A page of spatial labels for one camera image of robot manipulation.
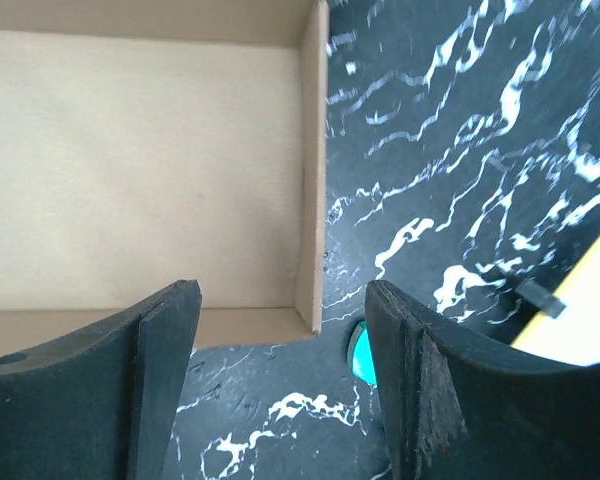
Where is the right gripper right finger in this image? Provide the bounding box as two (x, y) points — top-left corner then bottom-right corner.
(365, 280), (600, 479)

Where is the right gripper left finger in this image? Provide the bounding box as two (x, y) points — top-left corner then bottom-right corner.
(0, 280), (201, 479)

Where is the large cardboard box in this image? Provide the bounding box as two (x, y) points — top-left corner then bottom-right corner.
(0, 1), (329, 356)

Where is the green eraser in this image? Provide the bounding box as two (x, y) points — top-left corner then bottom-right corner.
(346, 320), (377, 386)

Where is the white board yellow rim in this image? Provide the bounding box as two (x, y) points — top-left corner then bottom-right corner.
(512, 236), (600, 366)

